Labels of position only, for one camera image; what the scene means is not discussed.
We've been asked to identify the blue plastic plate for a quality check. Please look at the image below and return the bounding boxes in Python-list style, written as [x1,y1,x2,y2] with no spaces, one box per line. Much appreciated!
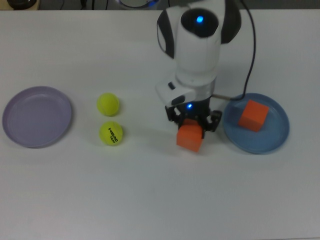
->
[222,92,291,155]

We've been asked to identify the purple plastic plate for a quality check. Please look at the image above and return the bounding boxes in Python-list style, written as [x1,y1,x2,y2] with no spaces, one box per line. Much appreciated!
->
[1,85,73,149]

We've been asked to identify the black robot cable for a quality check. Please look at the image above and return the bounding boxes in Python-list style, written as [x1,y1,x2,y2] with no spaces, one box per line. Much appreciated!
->
[212,0,257,102]

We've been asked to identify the black round object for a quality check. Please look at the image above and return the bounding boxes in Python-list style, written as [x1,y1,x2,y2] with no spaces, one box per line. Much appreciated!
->
[6,0,41,11]

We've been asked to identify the orange foam cube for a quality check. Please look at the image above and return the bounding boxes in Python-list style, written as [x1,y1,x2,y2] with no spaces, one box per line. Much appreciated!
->
[176,118,204,153]
[237,99,270,132]

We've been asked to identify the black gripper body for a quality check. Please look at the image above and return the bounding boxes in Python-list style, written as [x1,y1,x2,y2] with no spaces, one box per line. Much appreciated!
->
[178,97,213,121]

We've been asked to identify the yellow tennis ball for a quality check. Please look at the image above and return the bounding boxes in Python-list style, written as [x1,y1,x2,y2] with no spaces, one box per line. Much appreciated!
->
[96,92,120,117]
[99,120,124,146]

